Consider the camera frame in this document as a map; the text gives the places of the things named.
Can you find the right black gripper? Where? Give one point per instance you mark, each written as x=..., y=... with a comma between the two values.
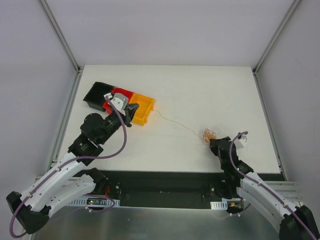
x=222, y=149

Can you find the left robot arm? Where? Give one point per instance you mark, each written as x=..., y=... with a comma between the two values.
x=32, y=208

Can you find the white cable duct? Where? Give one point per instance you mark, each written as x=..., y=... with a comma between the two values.
x=94, y=202
x=219, y=205

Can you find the yellow plastic bin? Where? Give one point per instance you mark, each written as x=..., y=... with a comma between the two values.
x=146, y=105

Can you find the right aluminium frame post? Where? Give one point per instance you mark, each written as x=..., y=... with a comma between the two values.
x=276, y=35

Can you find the black plastic bin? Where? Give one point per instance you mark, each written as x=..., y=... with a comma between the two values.
x=95, y=96

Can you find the left aluminium frame post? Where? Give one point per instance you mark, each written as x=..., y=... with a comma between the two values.
x=59, y=34

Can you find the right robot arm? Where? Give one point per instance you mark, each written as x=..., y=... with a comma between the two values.
x=290, y=221

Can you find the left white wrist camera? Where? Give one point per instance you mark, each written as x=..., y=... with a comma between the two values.
x=118, y=100

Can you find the right white cable duct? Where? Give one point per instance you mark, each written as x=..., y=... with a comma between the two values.
x=219, y=205

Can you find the aluminium frame post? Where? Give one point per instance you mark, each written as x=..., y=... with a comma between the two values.
x=59, y=34
x=276, y=35

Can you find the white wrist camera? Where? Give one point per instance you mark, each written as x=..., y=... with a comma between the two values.
x=241, y=142
x=118, y=100

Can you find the red plastic bin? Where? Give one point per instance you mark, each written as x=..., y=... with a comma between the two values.
x=125, y=92

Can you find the left white cable duct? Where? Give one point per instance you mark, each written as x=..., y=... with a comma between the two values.
x=94, y=202

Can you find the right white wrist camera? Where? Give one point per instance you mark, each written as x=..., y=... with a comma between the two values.
x=241, y=142

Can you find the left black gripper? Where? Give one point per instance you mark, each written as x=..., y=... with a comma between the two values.
x=126, y=116

